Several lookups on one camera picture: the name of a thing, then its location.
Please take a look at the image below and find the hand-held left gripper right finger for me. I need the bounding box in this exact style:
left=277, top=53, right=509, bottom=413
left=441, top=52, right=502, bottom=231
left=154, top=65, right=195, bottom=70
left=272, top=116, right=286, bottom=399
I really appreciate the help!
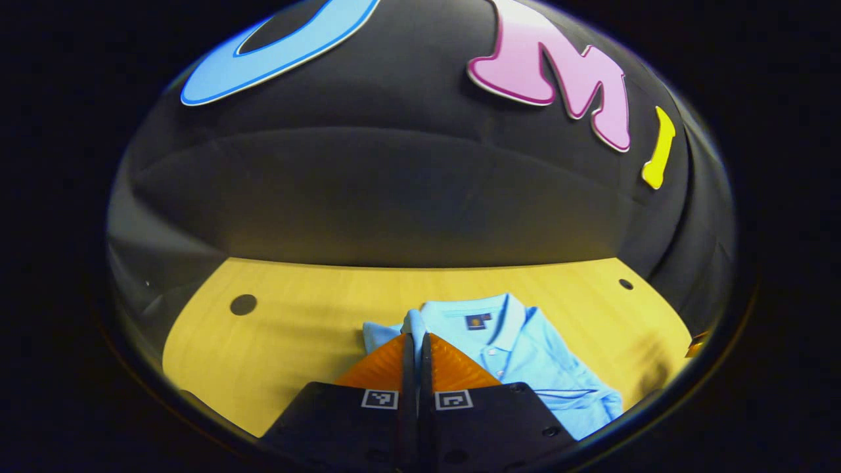
left=417, top=332, right=580, bottom=473

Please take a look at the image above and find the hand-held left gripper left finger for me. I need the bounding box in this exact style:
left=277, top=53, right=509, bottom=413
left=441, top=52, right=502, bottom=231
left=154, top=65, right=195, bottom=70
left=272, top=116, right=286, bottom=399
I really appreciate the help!
left=261, top=332, right=417, bottom=473

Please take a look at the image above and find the light blue T-shirt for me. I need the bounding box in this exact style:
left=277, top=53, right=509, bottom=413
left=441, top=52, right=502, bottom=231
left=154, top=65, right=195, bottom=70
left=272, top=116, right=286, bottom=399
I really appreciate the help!
left=363, top=293, right=624, bottom=441

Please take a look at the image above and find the black backdrop cloth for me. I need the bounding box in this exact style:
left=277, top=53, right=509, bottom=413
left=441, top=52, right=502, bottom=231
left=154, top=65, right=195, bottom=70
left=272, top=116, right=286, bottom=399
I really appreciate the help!
left=105, top=0, right=737, bottom=342

